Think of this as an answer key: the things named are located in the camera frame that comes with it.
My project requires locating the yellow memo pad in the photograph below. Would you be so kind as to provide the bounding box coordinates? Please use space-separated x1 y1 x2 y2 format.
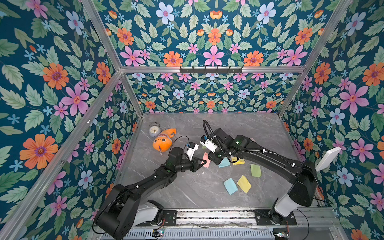
231 157 245 165

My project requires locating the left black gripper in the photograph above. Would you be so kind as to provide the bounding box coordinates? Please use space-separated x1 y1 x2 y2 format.
173 156 206 174

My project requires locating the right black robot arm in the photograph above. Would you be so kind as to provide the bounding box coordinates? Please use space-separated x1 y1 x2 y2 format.
201 120 318 222

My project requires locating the pink memo pad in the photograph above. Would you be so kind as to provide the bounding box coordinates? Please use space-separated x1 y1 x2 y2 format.
203 153 211 168

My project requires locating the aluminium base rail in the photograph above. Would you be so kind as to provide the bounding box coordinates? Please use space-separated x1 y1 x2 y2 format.
89 206 346 240

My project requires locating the black hook rail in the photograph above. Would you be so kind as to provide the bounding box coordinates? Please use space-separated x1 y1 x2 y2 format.
179 66 243 74

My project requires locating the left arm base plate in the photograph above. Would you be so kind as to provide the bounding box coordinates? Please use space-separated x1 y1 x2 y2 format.
137 210 177 227

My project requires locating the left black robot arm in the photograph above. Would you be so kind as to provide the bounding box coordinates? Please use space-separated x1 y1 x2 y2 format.
94 147 207 240

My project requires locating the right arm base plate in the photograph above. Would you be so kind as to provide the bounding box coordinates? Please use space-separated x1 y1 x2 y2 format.
253 209 297 226

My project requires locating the blue memo pad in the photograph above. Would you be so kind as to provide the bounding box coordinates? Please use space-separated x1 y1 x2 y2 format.
218 158 231 168

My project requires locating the torn green sheet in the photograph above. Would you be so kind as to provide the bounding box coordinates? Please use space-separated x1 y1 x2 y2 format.
250 164 262 178

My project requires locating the torn yellow sheet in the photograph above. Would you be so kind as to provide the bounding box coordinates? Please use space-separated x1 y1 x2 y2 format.
237 175 252 194

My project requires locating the orange fish plush toy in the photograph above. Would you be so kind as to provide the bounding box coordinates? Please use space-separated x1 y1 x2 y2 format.
153 128 177 153

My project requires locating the small white alarm clock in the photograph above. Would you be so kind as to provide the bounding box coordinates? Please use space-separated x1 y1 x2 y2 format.
149 122 162 138

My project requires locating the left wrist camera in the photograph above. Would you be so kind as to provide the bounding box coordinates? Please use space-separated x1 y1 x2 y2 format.
187 142 199 161

